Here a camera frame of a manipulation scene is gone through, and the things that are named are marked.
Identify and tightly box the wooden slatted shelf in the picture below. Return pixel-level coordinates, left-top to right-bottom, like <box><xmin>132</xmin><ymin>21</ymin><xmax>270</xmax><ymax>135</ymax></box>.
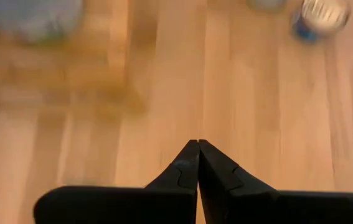
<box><xmin>0</xmin><ymin>18</ymin><xmax>148</xmax><ymax>116</ymax></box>

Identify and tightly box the blue pink label can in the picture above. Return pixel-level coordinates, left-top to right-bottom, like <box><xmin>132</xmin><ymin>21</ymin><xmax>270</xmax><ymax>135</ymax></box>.
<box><xmin>290</xmin><ymin>0</ymin><xmax>352</xmax><ymax>44</ymax></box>

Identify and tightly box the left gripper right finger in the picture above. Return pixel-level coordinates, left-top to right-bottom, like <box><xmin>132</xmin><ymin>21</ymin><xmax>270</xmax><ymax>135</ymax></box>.
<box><xmin>197</xmin><ymin>139</ymin><xmax>353</xmax><ymax>224</ymax></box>

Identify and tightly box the green label tuna can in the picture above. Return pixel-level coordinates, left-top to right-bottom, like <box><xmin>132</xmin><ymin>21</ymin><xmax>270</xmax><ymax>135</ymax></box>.
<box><xmin>0</xmin><ymin>0</ymin><xmax>85</xmax><ymax>46</ymax></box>
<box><xmin>246</xmin><ymin>0</ymin><xmax>288</xmax><ymax>11</ymax></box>

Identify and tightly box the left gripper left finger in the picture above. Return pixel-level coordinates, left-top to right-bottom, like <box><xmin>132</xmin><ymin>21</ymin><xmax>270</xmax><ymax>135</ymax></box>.
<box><xmin>32</xmin><ymin>139</ymin><xmax>201</xmax><ymax>224</ymax></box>

